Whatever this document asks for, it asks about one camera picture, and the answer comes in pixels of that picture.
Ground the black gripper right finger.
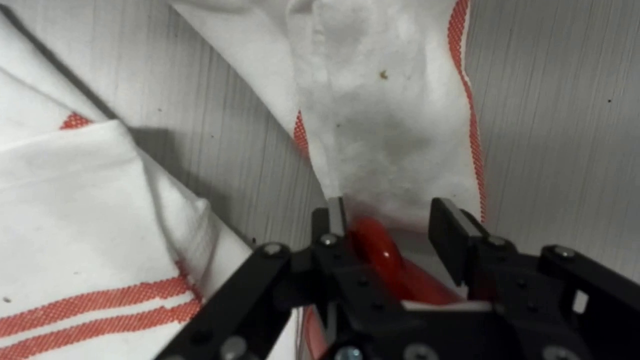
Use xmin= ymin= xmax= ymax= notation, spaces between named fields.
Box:
xmin=428 ymin=196 xmax=640 ymax=360

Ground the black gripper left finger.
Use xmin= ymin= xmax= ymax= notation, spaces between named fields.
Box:
xmin=155 ymin=196 xmax=402 ymax=360

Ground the red cup with handle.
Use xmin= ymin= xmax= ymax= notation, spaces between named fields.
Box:
xmin=301 ymin=216 xmax=468 ymax=360

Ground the white red-striped dish towel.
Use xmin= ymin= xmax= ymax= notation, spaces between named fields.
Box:
xmin=0 ymin=0 xmax=490 ymax=360

